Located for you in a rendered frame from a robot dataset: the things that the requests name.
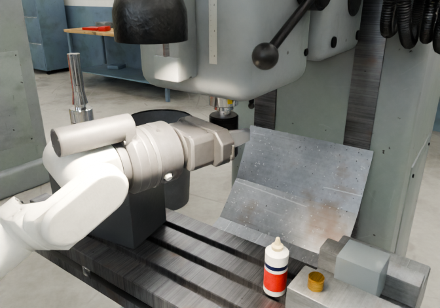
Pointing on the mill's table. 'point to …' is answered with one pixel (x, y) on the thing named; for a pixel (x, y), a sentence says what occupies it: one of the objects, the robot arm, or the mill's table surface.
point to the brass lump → (315, 282)
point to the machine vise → (405, 293)
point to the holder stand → (131, 217)
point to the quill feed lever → (309, 2)
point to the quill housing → (239, 38)
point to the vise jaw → (330, 294)
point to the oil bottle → (275, 269)
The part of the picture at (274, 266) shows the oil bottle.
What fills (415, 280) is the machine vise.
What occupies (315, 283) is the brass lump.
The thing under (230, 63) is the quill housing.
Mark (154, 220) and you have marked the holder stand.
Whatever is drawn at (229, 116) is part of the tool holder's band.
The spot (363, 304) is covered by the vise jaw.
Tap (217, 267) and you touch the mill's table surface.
